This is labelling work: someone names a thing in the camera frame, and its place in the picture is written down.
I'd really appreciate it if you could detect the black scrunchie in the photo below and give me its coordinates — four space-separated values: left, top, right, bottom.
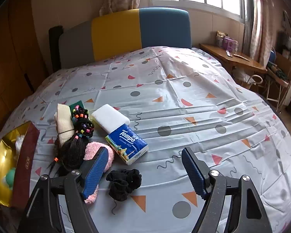
106 169 142 202

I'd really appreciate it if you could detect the green and yellow sponge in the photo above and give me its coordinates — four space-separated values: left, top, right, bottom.
69 100 86 113

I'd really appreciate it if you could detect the pale patterned box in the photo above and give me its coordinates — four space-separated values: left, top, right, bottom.
216 31 227 46

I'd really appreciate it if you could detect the wooden wardrobe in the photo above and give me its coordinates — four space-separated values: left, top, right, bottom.
0 0 54 136

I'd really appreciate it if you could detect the white soft block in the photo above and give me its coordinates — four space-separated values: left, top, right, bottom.
91 103 131 131

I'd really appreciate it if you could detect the beige cloth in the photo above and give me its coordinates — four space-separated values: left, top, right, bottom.
54 103 75 145

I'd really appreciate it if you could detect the wooden side desk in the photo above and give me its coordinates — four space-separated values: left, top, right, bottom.
199 43 267 78

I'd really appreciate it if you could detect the clear plastic bag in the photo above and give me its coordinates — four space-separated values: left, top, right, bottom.
15 136 25 154

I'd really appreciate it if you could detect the printed bed cover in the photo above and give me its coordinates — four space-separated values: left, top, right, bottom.
0 46 291 233

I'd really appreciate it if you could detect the purple box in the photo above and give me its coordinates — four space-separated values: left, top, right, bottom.
223 36 238 51

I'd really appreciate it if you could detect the pink fluffy towel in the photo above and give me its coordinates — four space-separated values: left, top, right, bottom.
84 141 115 204

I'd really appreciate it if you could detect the black bed post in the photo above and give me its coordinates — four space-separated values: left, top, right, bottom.
48 26 63 73

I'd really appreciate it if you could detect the gold box with maroon sides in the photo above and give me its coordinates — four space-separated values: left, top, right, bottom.
0 121 40 208

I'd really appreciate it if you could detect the grey yellow blue headboard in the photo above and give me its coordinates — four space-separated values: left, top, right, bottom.
58 8 192 70

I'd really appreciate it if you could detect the white basket with handles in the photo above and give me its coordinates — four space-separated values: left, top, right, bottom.
241 75 263 93

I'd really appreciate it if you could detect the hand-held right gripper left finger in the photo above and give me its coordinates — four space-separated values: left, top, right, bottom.
17 147 109 233

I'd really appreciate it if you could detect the white metal rack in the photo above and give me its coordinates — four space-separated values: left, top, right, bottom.
264 53 291 112

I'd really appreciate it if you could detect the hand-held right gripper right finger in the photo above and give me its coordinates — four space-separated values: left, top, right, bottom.
181 147 273 233

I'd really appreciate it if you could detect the blue tissue packet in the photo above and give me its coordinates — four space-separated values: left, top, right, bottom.
105 123 149 165

